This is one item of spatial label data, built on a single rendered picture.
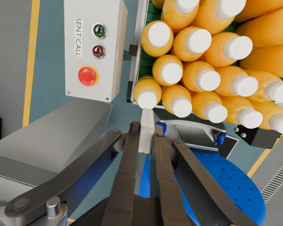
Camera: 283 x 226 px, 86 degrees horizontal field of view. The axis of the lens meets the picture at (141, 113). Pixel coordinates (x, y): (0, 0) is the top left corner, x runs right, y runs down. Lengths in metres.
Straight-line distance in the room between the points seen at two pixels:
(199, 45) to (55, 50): 1.44
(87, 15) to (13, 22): 1.53
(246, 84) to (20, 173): 0.67
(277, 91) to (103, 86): 0.34
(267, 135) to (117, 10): 0.51
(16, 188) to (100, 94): 0.42
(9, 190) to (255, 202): 0.67
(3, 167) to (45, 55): 1.19
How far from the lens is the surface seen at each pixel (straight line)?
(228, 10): 0.34
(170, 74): 0.30
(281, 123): 0.43
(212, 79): 0.33
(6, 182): 0.65
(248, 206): 0.42
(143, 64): 0.51
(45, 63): 1.70
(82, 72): 0.33
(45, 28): 1.68
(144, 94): 0.31
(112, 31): 0.32
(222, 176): 0.47
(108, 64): 0.32
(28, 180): 0.62
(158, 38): 0.30
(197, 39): 0.31
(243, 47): 0.34
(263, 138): 0.58
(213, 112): 0.34
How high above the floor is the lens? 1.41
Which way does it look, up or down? 70 degrees down
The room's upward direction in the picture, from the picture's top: 172 degrees counter-clockwise
